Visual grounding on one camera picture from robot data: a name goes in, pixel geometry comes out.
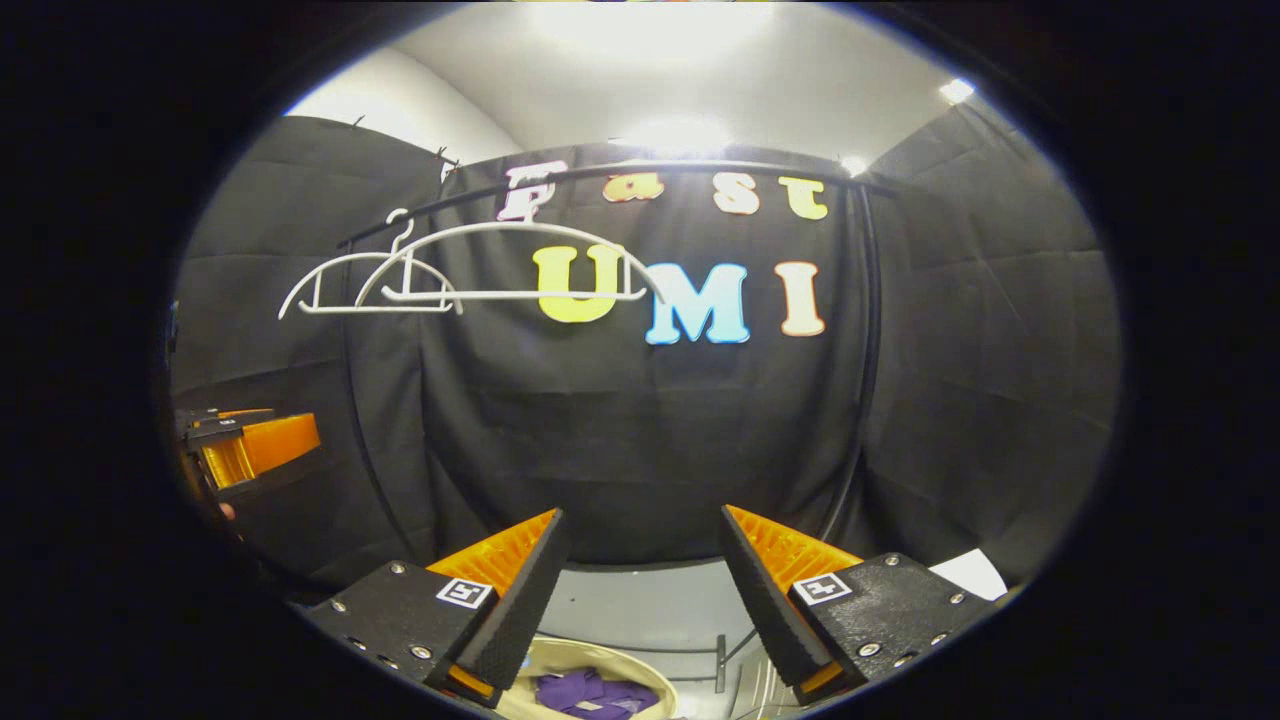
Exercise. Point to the white plastic hanger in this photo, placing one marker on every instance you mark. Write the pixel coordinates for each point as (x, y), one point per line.
(350, 309)
(500, 295)

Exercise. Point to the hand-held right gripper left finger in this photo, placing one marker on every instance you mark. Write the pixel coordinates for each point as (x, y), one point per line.
(525, 600)

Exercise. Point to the black backdrop cloth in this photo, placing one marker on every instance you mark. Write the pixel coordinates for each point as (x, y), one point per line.
(950, 350)

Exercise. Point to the long ceiling light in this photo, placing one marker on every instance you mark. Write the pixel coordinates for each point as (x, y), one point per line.
(672, 137)

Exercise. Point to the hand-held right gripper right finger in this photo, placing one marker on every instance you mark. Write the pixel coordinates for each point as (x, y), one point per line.
(765, 600)

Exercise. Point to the grey ribbed panel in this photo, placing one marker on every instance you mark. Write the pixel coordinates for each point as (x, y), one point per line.
(760, 695)

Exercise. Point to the small ceiling light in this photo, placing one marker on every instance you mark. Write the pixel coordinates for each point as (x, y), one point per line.
(853, 165)
(956, 91)

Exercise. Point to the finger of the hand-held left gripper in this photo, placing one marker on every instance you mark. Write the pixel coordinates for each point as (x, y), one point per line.
(225, 415)
(270, 448)

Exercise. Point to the beige laundry hamper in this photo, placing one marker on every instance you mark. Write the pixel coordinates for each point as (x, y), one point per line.
(560, 655)

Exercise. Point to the black metal clothes rack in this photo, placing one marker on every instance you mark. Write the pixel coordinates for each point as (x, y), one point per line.
(760, 164)

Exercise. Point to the large ceiling light panel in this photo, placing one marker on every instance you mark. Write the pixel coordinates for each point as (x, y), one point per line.
(650, 25)

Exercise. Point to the white paper sheet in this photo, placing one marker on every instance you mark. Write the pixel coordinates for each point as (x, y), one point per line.
(975, 575)

